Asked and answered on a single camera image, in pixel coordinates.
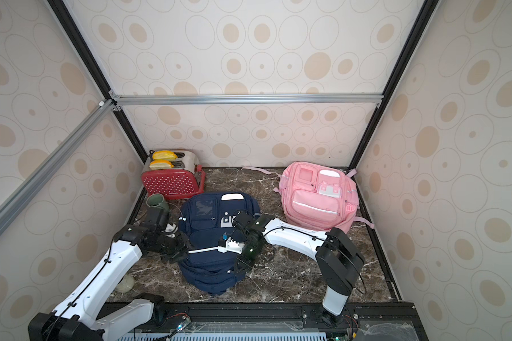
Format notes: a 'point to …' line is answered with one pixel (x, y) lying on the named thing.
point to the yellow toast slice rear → (163, 155)
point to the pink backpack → (318, 196)
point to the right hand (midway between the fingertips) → (237, 277)
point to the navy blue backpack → (205, 219)
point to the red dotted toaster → (186, 177)
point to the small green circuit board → (182, 325)
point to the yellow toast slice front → (161, 164)
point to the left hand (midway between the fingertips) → (197, 248)
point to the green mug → (157, 200)
